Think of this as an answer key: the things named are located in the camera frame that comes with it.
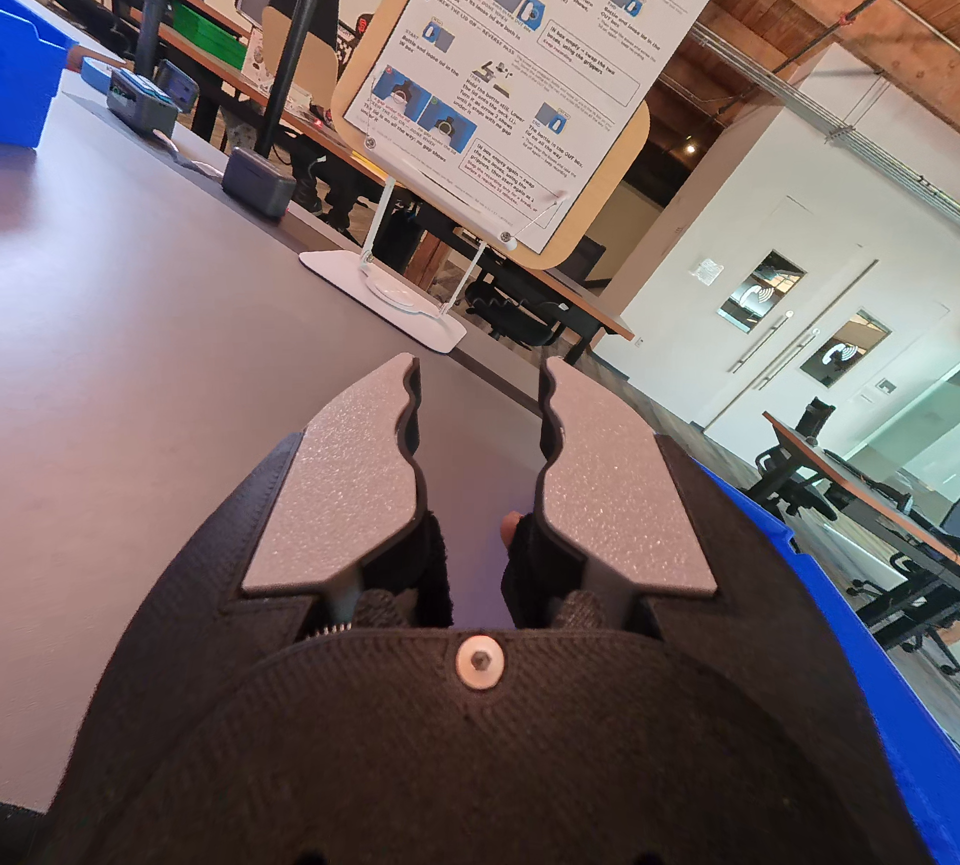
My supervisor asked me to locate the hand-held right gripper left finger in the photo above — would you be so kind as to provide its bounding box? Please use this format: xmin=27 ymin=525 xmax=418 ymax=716
xmin=241 ymin=352 xmax=429 ymax=620

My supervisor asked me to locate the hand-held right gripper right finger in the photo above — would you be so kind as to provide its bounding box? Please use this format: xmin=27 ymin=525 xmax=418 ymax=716
xmin=534 ymin=355 xmax=719 ymax=628

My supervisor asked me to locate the blue plastic bin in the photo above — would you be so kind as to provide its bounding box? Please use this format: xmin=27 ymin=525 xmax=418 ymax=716
xmin=693 ymin=460 xmax=960 ymax=865
xmin=0 ymin=0 xmax=80 ymax=150

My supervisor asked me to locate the black office chair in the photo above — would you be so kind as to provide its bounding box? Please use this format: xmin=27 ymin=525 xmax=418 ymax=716
xmin=742 ymin=396 xmax=841 ymax=521
xmin=847 ymin=505 xmax=960 ymax=671
xmin=465 ymin=235 xmax=609 ymax=349

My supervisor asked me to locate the wood-top office desk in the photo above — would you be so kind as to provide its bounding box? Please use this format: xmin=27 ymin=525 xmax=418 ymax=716
xmin=763 ymin=411 xmax=960 ymax=649

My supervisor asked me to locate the dark grey case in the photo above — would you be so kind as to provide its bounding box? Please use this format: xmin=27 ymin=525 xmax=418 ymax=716
xmin=221 ymin=146 xmax=297 ymax=220

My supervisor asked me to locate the cardboard sheet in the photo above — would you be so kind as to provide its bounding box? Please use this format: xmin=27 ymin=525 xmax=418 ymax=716
xmin=261 ymin=6 xmax=339 ymax=105

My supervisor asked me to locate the grey charger box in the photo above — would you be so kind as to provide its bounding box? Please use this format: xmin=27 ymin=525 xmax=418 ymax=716
xmin=106 ymin=66 xmax=181 ymax=136

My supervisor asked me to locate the white cardboard box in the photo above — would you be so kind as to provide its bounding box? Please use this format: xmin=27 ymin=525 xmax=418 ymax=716
xmin=243 ymin=28 xmax=275 ymax=90

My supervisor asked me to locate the instruction sign stand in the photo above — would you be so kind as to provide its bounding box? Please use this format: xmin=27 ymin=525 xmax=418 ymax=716
xmin=298 ymin=0 xmax=759 ymax=356

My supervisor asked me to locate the thin black pole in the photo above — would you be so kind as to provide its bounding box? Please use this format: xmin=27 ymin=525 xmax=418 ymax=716
xmin=255 ymin=0 xmax=350 ymax=157

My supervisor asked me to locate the green plastic bin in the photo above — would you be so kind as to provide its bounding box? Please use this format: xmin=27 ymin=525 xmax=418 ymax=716
xmin=171 ymin=2 xmax=249 ymax=71

